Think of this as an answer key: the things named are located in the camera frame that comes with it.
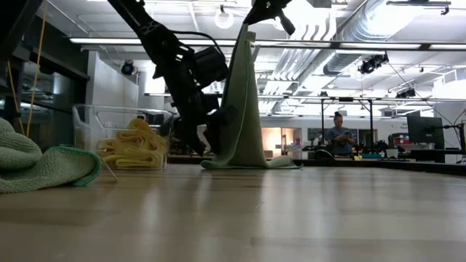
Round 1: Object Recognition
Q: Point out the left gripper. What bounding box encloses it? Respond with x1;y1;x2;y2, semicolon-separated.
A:
165;67;240;156

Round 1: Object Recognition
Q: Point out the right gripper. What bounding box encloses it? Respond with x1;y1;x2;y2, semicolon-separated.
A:
242;0;293;25

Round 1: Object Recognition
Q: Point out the clear plastic bin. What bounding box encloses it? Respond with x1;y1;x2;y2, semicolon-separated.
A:
71;104;175;171

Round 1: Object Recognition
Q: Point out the green microfiber towel white tag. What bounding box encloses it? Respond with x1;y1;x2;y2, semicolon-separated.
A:
0;118;119;196

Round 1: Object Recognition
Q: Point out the white round ceiling lamp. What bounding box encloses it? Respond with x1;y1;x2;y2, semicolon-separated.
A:
213;8;235;31

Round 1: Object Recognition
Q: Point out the black ceiling spotlight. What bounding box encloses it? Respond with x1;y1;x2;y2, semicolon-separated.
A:
120;60;137;77

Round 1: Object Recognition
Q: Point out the long ceiling light strip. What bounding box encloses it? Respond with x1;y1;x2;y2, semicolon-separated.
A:
68;36;466;52

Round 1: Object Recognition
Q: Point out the person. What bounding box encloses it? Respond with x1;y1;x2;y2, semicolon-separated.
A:
325;111;357;157

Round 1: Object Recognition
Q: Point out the black computer monitor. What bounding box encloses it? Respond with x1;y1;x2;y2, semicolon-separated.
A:
406;115;446;150

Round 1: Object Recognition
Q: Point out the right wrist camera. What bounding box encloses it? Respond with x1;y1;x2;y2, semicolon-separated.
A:
278;9;296;36

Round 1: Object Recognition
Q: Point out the black background gantry frame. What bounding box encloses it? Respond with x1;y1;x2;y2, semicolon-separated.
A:
256;93;375;152

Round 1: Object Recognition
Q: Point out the yellow cable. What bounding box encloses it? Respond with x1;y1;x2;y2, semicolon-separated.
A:
26;5;47;137

